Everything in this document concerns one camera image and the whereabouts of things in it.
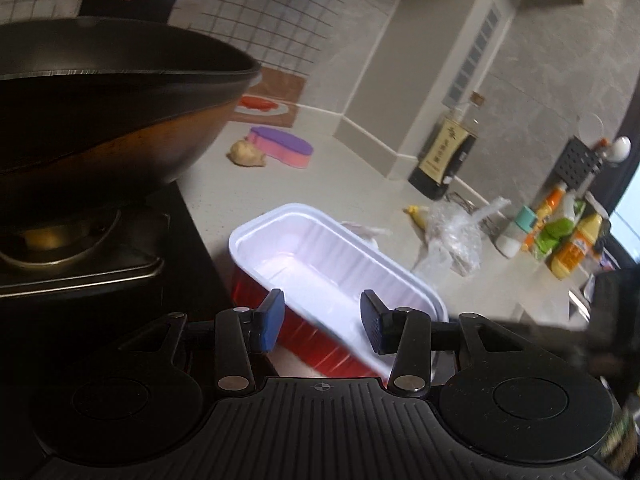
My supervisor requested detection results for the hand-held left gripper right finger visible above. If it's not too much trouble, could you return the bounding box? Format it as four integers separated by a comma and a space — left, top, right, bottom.
361, 289, 531, 395

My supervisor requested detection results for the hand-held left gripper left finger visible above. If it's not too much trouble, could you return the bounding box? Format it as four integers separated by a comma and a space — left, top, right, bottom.
117, 289, 287, 395

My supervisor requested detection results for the red foil tray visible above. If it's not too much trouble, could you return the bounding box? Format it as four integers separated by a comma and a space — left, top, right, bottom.
228, 203, 450, 380

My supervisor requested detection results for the clear plastic bag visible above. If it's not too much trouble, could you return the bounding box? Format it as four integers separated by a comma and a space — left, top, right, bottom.
412, 196, 511, 277

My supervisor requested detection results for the steel sink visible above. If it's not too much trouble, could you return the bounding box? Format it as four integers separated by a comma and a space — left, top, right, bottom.
567, 285, 596, 321

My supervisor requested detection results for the yellow bottle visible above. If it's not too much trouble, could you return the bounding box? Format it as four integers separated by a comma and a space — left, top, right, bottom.
549, 212, 603, 281

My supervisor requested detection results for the gas stove burner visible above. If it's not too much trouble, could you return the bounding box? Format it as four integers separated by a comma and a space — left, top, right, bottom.
0, 182, 236, 411

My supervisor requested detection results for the window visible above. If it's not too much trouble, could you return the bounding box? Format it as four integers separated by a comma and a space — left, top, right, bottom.
610, 180, 640, 261

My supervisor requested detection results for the green bag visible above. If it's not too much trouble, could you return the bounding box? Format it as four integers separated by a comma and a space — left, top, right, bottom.
532, 195, 586, 261

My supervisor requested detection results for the salt shaker with teal lid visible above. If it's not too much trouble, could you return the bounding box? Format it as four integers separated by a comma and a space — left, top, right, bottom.
495, 206, 538, 259

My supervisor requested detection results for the orange bottle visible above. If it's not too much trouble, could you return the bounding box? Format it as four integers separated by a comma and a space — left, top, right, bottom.
522, 182, 568, 253

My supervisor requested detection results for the dark grey utensil holder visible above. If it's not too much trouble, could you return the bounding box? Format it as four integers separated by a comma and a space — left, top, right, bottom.
557, 137, 608, 196

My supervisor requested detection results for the ginger root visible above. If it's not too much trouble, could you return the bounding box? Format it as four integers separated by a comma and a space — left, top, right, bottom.
229, 139, 268, 167

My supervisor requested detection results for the white round ladle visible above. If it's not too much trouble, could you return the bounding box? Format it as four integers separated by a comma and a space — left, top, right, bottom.
605, 136, 632, 165

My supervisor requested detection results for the pink and purple sponge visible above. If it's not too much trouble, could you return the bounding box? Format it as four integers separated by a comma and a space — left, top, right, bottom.
247, 126, 314, 171

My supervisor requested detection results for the dark soy sauce bottle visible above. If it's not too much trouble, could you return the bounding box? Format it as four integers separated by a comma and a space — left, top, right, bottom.
407, 91, 488, 201

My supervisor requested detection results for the white strainer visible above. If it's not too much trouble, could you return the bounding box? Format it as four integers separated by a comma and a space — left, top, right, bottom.
575, 112, 606, 143

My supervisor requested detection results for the black wok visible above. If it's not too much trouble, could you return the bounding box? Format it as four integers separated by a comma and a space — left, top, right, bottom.
0, 17, 263, 211

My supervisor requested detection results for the metal wire trivet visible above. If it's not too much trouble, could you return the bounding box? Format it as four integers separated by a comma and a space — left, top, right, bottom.
445, 190, 501, 236

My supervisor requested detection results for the grey slatted wall strip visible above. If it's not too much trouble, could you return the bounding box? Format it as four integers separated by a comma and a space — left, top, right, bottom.
445, 2, 503, 106

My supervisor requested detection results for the kitchen wall sticker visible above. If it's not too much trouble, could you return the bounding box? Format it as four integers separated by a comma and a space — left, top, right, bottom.
0, 0, 351, 128

